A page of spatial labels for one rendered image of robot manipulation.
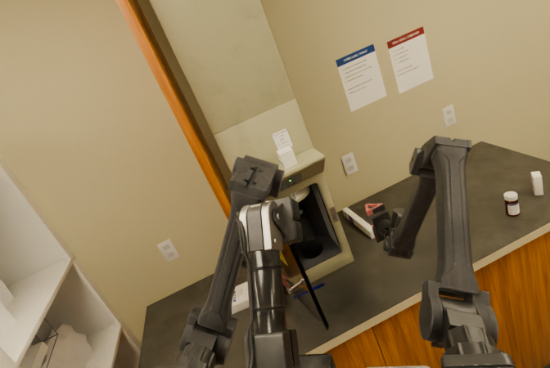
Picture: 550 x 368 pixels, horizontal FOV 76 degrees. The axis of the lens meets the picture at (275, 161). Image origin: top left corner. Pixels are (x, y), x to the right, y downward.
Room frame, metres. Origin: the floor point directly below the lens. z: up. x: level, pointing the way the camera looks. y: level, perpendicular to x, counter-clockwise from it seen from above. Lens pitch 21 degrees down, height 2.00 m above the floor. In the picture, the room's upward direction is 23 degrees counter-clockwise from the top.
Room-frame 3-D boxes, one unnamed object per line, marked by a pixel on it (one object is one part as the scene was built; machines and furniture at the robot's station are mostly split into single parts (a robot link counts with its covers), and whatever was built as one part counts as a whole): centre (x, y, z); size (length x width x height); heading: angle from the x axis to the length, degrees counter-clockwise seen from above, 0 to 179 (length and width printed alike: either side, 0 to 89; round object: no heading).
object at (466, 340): (0.33, -0.16, 1.45); 0.09 x 0.08 x 0.12; 68
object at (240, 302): (1.27, 0.37, 0.96); 0.16 x 0.12 x 0.04; 90
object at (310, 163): (1.15, 0.00, 1.46); 0.32 x 0.12 x 0.10; 97
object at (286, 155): (1.16, -0.05, 1.54); 0.05 x 0.05 x 0.06; 8
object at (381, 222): (1.01, -0.27, 1.20); 0.07 x 0.07 x 0.10; 7
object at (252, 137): (1.34, 0.02, 1.33); 0.32 x 0.25 x 0.77; 97
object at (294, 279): (1.04, 0.10, 1.19); 0.30 x 0.01 x 0.40; 19
